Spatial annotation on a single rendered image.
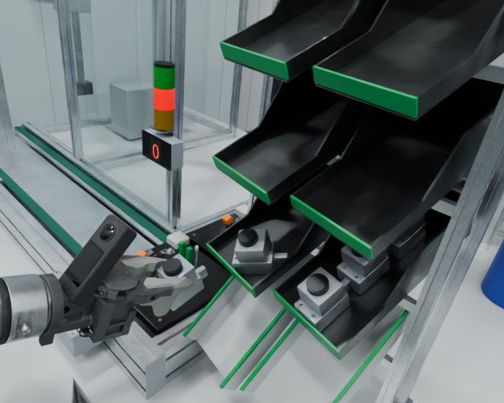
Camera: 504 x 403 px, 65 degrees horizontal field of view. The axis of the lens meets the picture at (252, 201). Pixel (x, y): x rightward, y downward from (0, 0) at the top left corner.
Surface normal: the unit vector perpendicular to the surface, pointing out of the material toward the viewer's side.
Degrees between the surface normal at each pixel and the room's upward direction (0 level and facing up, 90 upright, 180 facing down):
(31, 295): 37
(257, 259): 108
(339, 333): 25
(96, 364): 0
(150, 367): 90
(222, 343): 45
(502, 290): 90
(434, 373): 0
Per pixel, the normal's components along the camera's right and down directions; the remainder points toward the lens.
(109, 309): 0.67, 0.42
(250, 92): 0.32, 0.49
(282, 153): -0.24, -0.70
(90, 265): -0.40, -0.43
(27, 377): 0.11, -0.87
